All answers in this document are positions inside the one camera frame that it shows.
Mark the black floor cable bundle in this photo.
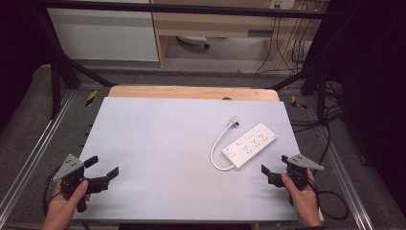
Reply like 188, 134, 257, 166
288, 80, 345, 167

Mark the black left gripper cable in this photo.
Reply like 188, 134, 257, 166
41, 166, 65, 219

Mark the person's left hand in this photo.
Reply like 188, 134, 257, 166
41, 179, 92, 230

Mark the hanging black cable bundle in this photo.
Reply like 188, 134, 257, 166
254, 15, 318, 75

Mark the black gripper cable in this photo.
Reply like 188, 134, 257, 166
41, 166, 65, 219
305, 171, 350, 221

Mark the white power strip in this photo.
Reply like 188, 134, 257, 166
221, 122, 279, 170

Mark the black metal stand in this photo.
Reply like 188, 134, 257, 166
34, 8, 120, 120
270, 18, 333, 123

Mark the white table mat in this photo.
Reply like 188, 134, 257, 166
72, 96, 325, 223

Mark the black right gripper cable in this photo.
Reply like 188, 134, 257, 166
305, 171, 350, 221

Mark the black curtain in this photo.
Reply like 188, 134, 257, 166
0, 0, 54, 132
314, 0, 406, 212

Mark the white cabinet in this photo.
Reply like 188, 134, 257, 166
46, 7, 160, 62

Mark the black metal crossbar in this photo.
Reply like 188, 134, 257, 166
34, 0, 331, 19

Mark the white wall outlet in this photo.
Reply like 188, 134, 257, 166
269, 0, 296, 11

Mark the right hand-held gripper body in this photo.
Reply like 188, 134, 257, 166
267, 153, 326, 194

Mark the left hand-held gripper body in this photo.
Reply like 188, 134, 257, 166
52, 153, 111, 214

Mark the person's right hand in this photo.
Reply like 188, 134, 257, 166
281, 168, 323, 229

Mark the white power strip cable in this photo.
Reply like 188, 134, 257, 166
209, 122, 237, 173

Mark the aluminium floor rail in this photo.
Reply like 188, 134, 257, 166
314, 126, 375, 230
0, 90, 77, 213

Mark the light wooden desk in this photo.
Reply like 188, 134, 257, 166
148, 0, 324, 69

